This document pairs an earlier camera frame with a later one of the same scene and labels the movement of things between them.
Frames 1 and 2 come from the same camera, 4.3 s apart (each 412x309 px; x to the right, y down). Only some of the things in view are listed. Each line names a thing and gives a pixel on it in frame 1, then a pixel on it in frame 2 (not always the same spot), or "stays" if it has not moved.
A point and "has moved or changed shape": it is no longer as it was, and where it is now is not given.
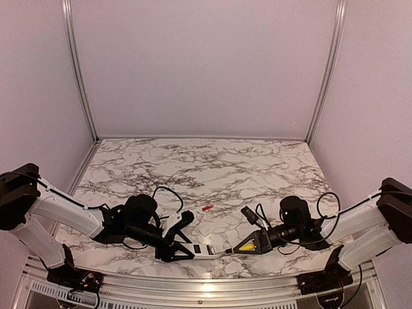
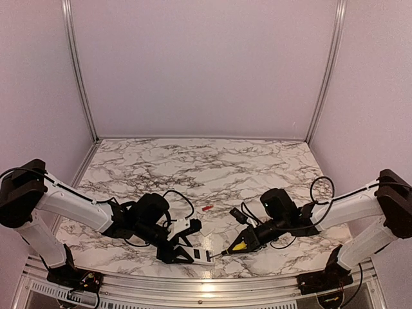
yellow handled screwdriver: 250,246 has moved or changed shape
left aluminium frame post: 66,5 stays
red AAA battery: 207,208 stays
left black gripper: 167,252 stays
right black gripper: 264,240 -> 251,239
